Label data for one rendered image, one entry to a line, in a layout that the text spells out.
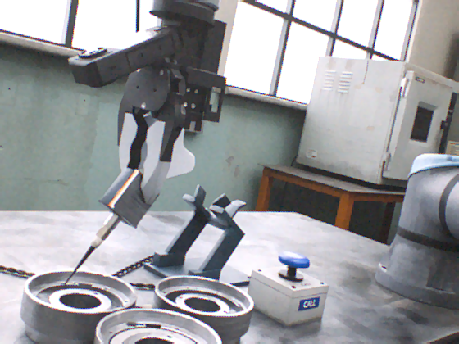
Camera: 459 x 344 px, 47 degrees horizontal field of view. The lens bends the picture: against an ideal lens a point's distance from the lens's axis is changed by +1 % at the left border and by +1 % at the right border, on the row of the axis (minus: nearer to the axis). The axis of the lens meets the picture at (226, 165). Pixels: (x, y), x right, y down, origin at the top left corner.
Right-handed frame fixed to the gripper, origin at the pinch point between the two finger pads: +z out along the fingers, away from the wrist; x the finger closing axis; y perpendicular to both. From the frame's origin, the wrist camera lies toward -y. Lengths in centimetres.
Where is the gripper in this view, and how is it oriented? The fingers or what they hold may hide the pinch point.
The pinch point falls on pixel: (135, 188)
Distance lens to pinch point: 57.5
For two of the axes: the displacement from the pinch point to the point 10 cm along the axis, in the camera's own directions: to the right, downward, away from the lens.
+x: -7.0, -2.1, 6.8
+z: -1.9, 9.8, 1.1
